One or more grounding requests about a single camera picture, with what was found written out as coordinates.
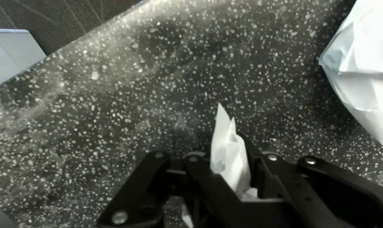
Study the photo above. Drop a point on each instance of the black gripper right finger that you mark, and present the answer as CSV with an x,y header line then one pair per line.
x,y
309,193

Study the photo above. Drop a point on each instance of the white tissue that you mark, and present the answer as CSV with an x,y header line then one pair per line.
x,y
228,156
352,63

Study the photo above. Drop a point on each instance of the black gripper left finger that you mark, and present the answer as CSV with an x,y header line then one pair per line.
x,y
140,201

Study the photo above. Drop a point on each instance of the right mixed paper sign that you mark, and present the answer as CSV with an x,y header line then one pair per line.
x,y
17,53

